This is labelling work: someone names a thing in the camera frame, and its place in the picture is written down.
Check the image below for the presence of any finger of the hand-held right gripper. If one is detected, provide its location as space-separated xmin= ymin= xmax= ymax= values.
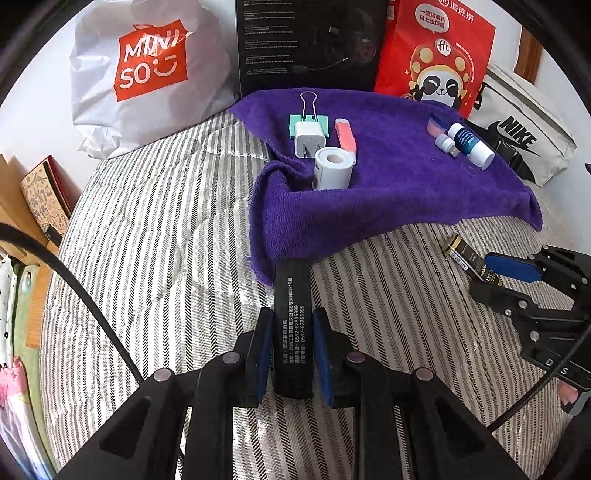
xmin=485 ymin=247 xmax=591 ymax=301
xmin=468 ymin=279 xmax=591 ymax=324

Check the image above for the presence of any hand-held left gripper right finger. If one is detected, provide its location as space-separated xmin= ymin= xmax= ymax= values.
xmin=313 ymin=309 xmax=529 ymax=480

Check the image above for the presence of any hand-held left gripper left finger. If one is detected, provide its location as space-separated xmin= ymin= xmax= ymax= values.
xmin=58 ymin=307 xmax=274 ymax=480

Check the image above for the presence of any long black box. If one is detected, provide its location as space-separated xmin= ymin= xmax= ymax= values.
xmin=271 ymin=259 xmax=315 ymax=400

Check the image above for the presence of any small black and gold box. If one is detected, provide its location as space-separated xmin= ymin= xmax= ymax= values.
xmin=444 ymin=234 xmax=504 ymax=287

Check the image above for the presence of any blue and white bottle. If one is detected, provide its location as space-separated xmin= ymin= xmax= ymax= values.
xmin=447 ymin=122 xmax=495 ymax=171

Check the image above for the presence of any small clear bottle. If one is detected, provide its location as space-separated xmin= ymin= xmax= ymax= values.
xmin=435 ymin=134 xmax=460 ymax=158

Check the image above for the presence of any white tape roll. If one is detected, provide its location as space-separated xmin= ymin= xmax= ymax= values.
xmin=311 ymin=147 xmax=355 ymax=191

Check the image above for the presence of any white charger plug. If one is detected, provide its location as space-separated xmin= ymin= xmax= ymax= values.
xmin=293 ymin=121 xmax=326 ymax=160

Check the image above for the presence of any purple towel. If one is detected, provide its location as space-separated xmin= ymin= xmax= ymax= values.
xmin=229 ymin=88 xmax=543 ymax=289

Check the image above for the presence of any white canvas bag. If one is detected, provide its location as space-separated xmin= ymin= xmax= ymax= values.
xmin=466 ymin=62 xmax=578 ymax=188

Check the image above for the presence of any striped bed sheet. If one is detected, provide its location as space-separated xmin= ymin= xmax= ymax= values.
xmin=39 ymin=111 xmax=591 ymax=480

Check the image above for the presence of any green binder clip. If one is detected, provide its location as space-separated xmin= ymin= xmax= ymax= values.
xmin=288 ymin=91 xmax=331 ymax=139

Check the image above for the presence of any red paper bag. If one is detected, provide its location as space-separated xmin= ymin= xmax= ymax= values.
xmin=373 ymin=0 xmax=497 ymax=120

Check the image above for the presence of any pink cloth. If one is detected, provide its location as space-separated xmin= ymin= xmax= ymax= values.
xmin=0 ymin=357 xmax=28 ymax=409

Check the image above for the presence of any white printed cloth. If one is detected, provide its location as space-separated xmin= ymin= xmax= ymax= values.
xmin=0 ymin=258 xmax=21 ymax=365

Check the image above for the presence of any brown illustrated book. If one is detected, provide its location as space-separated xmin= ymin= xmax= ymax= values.
xmin=19 ymin=157 xmax=72 ymax=236

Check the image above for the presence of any white plastic shopping bag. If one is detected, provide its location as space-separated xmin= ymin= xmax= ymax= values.
xmin=69 ymin=0 xmax=238 ymax=160

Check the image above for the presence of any black headphone box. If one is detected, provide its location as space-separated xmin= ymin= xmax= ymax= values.
xmin=235 ymin=0 xmax=389 ymax=97

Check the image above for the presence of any black cable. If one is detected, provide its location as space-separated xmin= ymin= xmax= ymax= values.
xmin=488 ymin=342 xmax=591 ymax=433
xmin=0 ymin=226 xmax=146 ymax=384

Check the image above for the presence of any brown wooden frame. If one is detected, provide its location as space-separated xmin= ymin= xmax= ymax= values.
xmin=515 ymin=28 xmax=543 ymax=86

